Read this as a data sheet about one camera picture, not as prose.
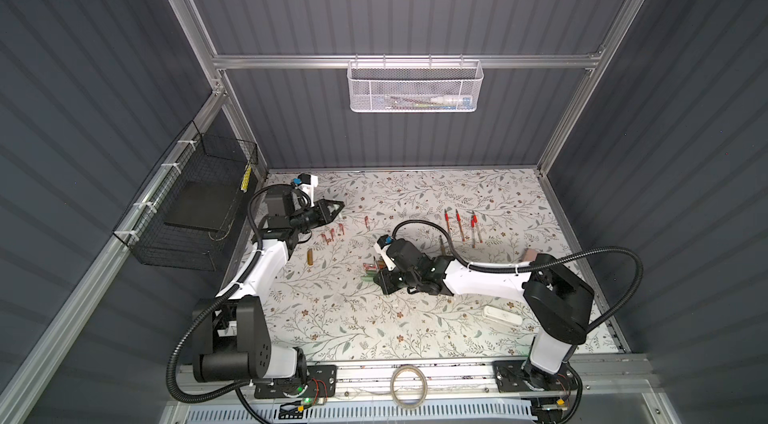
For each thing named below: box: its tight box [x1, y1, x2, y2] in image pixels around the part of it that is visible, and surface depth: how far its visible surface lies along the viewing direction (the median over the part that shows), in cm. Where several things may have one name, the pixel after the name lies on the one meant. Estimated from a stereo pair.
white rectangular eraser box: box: [483, 305, 523, 326], surface depth 82 cm
